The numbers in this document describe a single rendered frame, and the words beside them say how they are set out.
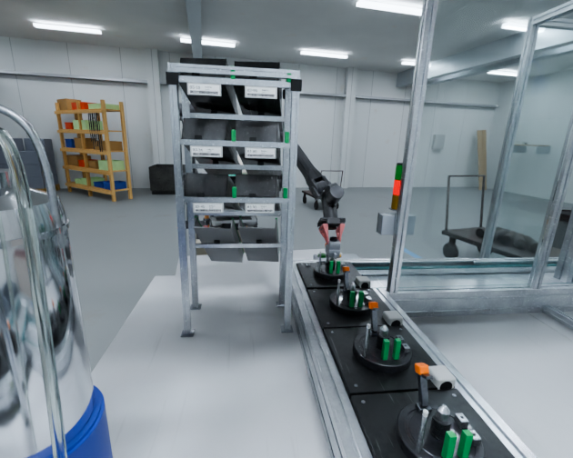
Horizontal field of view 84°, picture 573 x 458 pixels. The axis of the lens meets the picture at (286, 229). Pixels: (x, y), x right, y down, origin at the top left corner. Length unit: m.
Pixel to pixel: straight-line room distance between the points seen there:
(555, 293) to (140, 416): 1.47
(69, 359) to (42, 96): 10.35
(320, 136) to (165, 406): 9.99
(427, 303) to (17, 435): 1.16
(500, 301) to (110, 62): 9.94
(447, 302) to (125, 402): 1.08
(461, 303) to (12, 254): 1.30
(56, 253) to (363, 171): 10.96
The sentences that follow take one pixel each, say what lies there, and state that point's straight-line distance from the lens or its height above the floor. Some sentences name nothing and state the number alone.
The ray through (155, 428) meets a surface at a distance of 0.88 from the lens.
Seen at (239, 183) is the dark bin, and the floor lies 1.34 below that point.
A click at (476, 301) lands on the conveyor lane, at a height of 0.92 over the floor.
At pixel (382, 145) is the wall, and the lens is 11.47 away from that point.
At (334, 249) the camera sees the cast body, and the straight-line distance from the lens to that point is 1.25.
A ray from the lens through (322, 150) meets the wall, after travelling 10.58.
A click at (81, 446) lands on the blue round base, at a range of 0.52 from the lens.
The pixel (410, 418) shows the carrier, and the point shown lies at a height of 0.99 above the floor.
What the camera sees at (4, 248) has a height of 1.38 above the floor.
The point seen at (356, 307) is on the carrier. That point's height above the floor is 0.99.
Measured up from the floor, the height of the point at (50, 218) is 1.39.
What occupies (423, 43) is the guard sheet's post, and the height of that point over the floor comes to 1.76.
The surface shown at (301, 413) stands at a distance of 0.87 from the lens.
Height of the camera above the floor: 1.48
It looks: 16 degrees down
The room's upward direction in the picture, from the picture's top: 2 degrees clockwise
